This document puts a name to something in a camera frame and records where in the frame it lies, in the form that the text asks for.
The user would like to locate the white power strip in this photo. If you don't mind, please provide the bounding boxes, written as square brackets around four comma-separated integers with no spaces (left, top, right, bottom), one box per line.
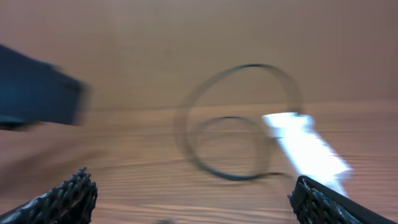
[276,131,353,197]

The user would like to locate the brown cardboard backdrop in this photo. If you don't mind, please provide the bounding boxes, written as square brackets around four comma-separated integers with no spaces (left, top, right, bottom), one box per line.
[1,0,397,110]

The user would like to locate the white charger plug adapter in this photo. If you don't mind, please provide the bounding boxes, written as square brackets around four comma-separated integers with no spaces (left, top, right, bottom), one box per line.
[262,112,315,138]

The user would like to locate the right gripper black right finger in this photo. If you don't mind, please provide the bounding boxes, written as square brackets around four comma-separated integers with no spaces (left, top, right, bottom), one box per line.
[288,175,397,224]

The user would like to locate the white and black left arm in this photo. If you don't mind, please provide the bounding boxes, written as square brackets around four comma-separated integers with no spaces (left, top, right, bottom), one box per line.
[1,45,86,130]

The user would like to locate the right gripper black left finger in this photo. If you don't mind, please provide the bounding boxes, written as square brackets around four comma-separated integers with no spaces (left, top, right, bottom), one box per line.
[1,167,98,224]

